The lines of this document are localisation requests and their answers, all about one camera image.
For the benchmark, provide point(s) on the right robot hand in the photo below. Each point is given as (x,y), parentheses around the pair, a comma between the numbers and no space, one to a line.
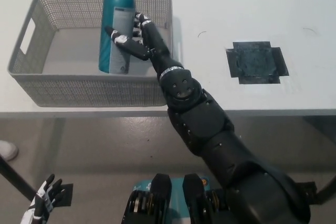
(155,43)

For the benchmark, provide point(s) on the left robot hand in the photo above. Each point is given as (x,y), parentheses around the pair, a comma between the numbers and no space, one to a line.
(43,200)

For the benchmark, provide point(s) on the teal air freshener spray bottle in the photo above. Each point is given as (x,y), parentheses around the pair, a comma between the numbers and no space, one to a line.
(115,3)

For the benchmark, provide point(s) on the black metal table leg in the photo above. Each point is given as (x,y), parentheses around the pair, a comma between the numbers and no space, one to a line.
(15,176)

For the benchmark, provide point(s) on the white shoe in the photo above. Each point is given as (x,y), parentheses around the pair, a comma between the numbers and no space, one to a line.
(6,150)

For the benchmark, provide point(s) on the grey perforated plastic basket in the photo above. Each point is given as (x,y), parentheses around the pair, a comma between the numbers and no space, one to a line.
(73,87)

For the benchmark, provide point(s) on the black tape patch on table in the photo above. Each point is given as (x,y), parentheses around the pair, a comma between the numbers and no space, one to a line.
(254,61)

